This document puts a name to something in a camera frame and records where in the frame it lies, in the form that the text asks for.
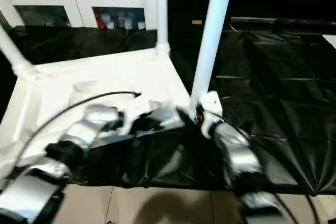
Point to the white plastic table top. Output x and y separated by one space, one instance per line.
92 77

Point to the white plastic table leg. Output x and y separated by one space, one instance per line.
212 30
162 9
15 53

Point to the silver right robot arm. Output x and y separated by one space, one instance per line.
239 150

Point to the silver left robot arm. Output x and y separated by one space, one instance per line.
84 129

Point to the black cloth mat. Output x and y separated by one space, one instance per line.
183 161

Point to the small tan label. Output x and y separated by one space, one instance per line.
197 22

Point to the white flat board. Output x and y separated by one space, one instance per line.
330 40

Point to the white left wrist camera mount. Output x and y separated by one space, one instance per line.
131 113

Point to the dark metal rail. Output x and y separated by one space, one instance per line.
283 22

